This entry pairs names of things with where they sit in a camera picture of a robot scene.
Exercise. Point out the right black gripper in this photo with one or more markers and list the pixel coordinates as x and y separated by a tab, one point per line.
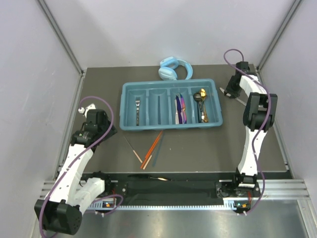
234	94

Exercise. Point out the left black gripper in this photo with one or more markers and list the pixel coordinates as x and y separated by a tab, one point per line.
112	132

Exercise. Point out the gold spoon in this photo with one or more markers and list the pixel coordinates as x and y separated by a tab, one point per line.
204	96

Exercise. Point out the iridescent knife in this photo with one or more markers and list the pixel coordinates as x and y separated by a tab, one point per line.
183	106

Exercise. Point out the dark blue utensil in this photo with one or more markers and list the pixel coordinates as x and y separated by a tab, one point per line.
181	119

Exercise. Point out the blue plastic cutlery tray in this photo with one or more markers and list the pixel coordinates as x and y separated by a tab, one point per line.
167	90

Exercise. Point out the silver grey knife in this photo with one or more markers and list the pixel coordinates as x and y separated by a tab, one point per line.
146	176

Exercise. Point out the light blue headphones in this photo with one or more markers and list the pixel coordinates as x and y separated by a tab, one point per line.
168	66

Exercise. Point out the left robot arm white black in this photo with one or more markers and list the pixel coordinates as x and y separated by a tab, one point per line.
62	209

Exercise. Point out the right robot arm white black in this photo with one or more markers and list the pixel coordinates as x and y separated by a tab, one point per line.
258	118

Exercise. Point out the patterned fork in tray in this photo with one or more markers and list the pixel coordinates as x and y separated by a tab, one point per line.
137	102

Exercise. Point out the orange chopstick lower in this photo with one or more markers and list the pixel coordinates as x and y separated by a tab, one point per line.
146	160

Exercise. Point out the orange chopstick long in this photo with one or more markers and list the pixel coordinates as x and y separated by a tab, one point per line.
153	145

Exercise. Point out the pink knife in tray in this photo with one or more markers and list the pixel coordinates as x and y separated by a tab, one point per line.
177	104

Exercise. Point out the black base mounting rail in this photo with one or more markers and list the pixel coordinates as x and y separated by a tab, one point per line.
185	189

